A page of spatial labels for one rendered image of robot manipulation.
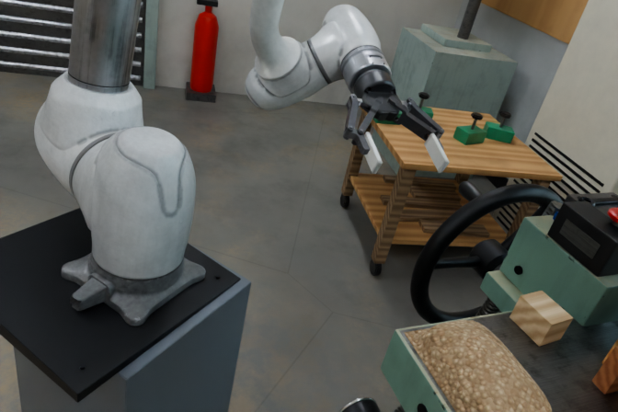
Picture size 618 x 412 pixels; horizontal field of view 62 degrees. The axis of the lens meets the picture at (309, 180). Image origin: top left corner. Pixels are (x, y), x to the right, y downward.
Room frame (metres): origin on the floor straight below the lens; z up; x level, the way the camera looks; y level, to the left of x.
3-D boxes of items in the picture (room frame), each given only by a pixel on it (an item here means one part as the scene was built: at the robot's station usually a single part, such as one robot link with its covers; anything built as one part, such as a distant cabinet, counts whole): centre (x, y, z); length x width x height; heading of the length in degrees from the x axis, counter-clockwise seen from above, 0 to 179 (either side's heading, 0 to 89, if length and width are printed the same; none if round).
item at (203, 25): (3.05, 0.80, 0.30); 0.19 x 0.18 x 0.60; 19
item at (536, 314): (0.44, -0.28, 0.92); 0.04 x 0.04 x 0.03; 32
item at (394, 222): (1.96, -0.53, 0.32); 0.66 x 0.57 x 0.64; 107
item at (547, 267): (0.56, -0.37, 0.91); 0.15 x 0.14 x 0.09; 117
